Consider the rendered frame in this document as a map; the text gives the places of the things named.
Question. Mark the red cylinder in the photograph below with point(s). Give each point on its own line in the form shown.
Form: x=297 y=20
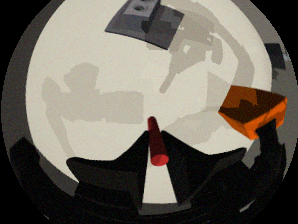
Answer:
x=158 y=155

